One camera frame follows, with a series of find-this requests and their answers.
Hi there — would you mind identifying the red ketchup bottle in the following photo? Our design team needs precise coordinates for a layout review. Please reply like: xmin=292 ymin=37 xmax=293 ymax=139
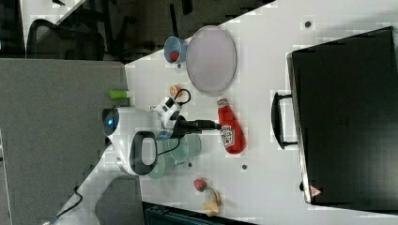
xmin=217 ymin=98 xmax=246 ymax=155

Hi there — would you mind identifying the green cup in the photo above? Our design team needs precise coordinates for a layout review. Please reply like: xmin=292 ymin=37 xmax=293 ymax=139
xmin=167 ymin=134 xmax=202 ymax=165

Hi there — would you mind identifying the black toaster oven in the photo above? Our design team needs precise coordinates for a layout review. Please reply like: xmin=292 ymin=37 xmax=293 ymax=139
xmin=287 ymin=26 xmax=398 ymax=214

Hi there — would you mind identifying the yellow banana toy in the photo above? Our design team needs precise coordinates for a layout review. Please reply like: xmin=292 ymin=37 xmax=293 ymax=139
xmin=202 ymin=187 xmax=221 ymax=217

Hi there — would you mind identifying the green marker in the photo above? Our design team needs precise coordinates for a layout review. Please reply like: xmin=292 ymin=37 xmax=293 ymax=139
xmin=109 ymin=90 xmax=130 ymax=99

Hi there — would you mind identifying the blue cup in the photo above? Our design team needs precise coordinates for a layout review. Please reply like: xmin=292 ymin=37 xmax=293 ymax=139
xmin=164 ymin=37 xmax=188 ymax=63

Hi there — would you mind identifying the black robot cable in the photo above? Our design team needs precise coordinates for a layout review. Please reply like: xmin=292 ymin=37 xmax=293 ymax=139
xmin=55 ymin=88 xmax=192 ymax=219

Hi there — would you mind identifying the red strawberry toy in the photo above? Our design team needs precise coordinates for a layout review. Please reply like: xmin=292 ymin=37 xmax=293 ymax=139
xmin=193 ymin=179 xmax=207 ymax=192

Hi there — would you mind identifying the orange slice toy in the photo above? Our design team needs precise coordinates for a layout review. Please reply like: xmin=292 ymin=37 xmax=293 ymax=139
xmin=170 ymin=85 xmax=182 ymax=98

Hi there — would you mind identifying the black office chair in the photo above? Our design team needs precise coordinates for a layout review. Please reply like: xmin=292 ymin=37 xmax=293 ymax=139
xmin=26 ymin=19 xmax=105 ymax=61

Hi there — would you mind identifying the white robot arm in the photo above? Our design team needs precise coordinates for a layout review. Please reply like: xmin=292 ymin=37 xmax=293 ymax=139
xmin=42 ymin=97 xmax=221 ymax=225

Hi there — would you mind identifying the black oven handle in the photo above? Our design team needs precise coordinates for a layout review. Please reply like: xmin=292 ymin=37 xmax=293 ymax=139
xmin=271 ymin=93 xmax=298 ymax=149

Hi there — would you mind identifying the grey round plate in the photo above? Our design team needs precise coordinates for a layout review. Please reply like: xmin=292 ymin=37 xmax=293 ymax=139
xmin=186 ymin=25 xmax=237 ymax=96

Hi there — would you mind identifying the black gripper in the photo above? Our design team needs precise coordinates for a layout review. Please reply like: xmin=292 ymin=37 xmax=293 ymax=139
xmin=171 ymin=116 xmax=222 ymax=139

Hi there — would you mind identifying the dark bin under table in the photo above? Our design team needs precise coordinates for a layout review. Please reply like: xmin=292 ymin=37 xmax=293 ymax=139
xmin=143 ymin=202 xmax=255 ymax=225

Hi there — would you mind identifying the red toy fruit in cup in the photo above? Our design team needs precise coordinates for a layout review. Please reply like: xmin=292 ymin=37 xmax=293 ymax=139
xmin=170 ymin=52 xmax=179 ymax=62

